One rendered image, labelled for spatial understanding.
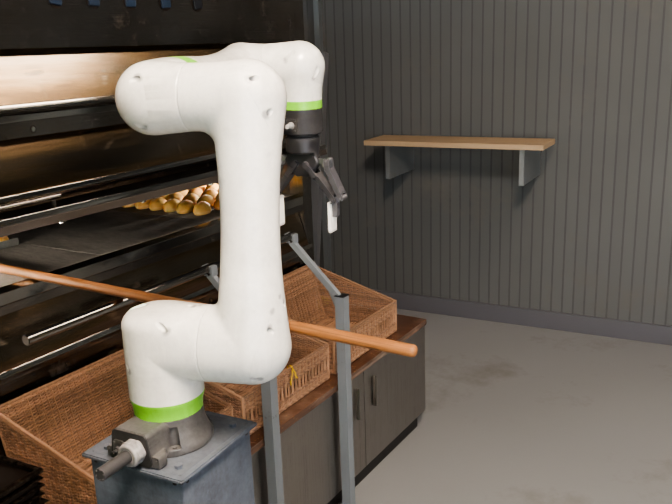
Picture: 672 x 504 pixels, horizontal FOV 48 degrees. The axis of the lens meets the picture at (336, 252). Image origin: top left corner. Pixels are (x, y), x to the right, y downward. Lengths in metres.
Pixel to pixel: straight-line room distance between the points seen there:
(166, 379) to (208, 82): 0.49
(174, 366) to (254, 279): 0.20
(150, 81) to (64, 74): 1.37
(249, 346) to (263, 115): 0.36
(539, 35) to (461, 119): 0.71
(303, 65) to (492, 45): 3.50
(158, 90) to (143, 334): 0.39
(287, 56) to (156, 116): 0.46
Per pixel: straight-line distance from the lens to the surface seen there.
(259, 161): 1.20
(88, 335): 2.72
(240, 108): 1.19
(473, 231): 5.23
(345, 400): 3.03
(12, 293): 2.53
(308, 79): 1.62
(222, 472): 1.41
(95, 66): 2.71
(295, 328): 1.89
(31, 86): 2.53
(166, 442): 1.35
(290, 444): 2.85
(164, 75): 1.26
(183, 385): 1.32
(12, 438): 2.52
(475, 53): 5.08
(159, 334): 1.28
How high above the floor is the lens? 1.86
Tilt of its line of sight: 15 degrees down
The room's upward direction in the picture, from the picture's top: 2 degrees counter-clockwise
